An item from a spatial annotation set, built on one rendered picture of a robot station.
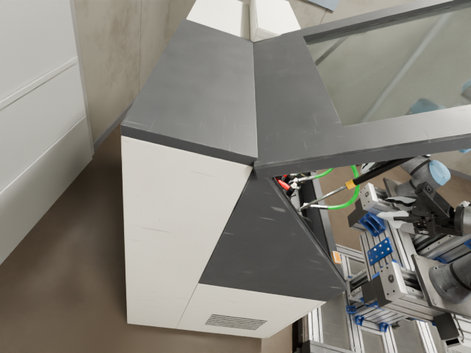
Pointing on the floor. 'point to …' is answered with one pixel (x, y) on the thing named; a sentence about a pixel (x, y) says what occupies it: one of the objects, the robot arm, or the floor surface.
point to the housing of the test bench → (186, 157)
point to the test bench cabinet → (242, 312)
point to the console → (270, 19)
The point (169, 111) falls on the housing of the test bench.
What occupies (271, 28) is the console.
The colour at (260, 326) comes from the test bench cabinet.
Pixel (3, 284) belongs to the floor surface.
